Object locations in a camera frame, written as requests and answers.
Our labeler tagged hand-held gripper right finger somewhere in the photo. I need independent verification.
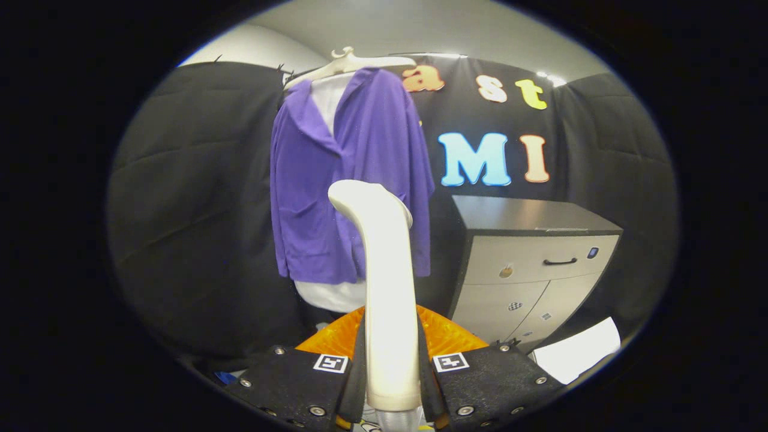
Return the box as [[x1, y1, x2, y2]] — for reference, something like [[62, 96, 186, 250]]
[[415, 305, 565, 431]]

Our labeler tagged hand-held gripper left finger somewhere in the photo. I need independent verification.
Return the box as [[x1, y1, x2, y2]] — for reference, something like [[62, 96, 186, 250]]
[[227, 306, 367, 431]]

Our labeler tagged white garment steamer head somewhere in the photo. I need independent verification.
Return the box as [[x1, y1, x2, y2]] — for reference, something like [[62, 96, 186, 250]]
[[328, 179, 423, 412]]

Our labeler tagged purple jacket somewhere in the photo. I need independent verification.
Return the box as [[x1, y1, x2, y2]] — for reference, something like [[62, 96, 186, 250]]
[[269, 67, 436, 285]]

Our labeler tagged white clothes hanger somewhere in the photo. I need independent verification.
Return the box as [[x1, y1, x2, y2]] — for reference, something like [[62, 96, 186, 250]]
[[282, 47, 418, 91]]

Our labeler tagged white paper sheet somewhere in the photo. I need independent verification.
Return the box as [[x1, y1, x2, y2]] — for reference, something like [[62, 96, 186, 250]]
[[531, 317, 622, 385]]

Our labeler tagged white ironing pad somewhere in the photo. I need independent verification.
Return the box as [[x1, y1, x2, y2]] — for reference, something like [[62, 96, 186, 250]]
[[293, 72, 368, 314]]

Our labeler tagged grey cabinet with dark top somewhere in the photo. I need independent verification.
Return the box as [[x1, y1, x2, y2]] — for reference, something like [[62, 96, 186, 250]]
[[447, 195, 623, 352]]

